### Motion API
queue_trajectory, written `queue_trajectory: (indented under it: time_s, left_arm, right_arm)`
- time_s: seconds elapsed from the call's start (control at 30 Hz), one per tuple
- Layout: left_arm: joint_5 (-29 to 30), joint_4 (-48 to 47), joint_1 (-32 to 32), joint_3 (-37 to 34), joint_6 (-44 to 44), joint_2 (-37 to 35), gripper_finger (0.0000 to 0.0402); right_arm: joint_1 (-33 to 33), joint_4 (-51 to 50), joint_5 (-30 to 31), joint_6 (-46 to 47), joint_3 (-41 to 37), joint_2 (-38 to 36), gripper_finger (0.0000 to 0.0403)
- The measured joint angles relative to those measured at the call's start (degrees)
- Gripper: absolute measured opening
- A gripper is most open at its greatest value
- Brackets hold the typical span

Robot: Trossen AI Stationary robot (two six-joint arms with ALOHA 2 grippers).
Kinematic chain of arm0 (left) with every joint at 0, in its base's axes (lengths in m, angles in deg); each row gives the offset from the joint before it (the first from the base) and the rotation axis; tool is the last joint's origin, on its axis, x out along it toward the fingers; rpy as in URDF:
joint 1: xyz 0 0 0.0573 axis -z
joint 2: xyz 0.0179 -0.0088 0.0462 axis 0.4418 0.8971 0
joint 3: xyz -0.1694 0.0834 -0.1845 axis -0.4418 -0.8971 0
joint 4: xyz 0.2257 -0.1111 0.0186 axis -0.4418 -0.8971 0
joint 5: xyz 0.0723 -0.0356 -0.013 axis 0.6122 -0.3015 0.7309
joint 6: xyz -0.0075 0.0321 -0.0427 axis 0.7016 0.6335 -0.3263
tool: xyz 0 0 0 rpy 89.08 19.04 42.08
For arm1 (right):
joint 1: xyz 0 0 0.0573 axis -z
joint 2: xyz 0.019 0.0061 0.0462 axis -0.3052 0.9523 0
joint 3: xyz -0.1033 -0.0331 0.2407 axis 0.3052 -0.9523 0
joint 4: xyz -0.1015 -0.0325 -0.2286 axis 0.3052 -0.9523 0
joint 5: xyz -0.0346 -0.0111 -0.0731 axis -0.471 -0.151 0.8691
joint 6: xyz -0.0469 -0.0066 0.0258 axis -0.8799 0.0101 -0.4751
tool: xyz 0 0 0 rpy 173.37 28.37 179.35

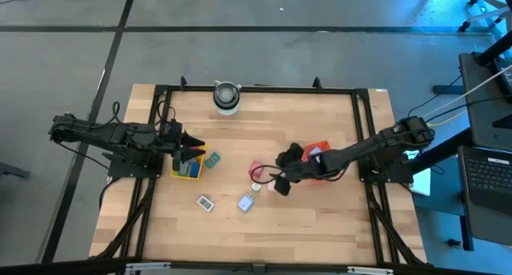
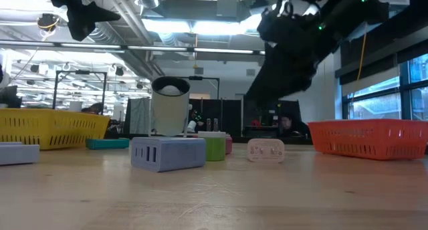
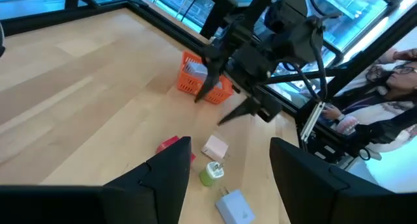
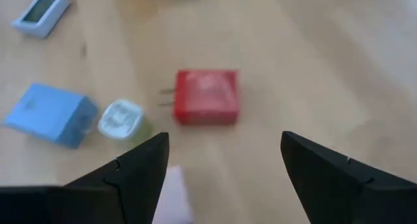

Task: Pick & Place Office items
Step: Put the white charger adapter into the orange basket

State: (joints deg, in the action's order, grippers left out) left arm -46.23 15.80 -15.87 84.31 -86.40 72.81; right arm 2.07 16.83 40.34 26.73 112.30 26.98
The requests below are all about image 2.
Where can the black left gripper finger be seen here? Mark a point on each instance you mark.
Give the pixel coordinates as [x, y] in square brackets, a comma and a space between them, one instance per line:
[87, 19]

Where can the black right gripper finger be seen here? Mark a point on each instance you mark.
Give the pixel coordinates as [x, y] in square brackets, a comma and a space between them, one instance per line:
[297, 79]
[264, 91]

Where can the pale pink charger block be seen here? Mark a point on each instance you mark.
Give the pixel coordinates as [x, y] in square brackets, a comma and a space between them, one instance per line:
[265, 150]

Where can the lavender multiport charger block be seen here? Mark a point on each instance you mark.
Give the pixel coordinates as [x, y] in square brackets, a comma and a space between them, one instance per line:
[180, 154]

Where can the teal digital clock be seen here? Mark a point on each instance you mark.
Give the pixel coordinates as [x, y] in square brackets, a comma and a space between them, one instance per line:
[107, 143]

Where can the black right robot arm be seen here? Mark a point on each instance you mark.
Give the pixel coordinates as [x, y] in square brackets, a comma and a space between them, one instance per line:
[344, 12]

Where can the black round ceiling device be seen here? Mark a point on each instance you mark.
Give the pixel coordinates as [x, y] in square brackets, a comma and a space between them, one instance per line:
[48, 22]

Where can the red bag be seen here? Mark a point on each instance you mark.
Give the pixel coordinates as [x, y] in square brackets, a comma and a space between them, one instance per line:
[255, 123]

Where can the person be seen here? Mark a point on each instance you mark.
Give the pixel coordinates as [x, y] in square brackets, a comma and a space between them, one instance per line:
[95, 108]
[197, 118]
[287, 123]

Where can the black partition panels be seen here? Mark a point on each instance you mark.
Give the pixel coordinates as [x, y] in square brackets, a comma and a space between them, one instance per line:
[230, 116]

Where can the black ceiling spotlight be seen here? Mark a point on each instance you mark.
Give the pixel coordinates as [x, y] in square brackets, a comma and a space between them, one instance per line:
[34, 68]
[119, 71]

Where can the long LED light bar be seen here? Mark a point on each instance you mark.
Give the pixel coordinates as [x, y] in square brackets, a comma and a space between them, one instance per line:
[150, 49]

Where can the grey ceiling box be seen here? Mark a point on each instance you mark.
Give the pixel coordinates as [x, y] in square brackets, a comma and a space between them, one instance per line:
[227, 7]

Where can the bright ceiling light panel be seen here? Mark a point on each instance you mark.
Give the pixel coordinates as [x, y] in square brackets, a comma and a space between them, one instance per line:
[200, 27]

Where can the orange plastic basket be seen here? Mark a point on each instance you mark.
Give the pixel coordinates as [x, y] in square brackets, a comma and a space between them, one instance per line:
[368, 136]

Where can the grey curtain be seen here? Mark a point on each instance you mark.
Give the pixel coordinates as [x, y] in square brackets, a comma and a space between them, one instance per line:
[138, 116]

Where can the yellow plastic basket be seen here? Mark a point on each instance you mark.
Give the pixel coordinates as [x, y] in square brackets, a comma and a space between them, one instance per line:
[50, 129]

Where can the black gantry frame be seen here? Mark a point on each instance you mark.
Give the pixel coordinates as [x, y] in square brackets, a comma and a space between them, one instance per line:
[80, 72]
[204, 78]

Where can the black aluminium table frame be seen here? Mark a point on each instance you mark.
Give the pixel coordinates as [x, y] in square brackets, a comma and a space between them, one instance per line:
[239, 140]

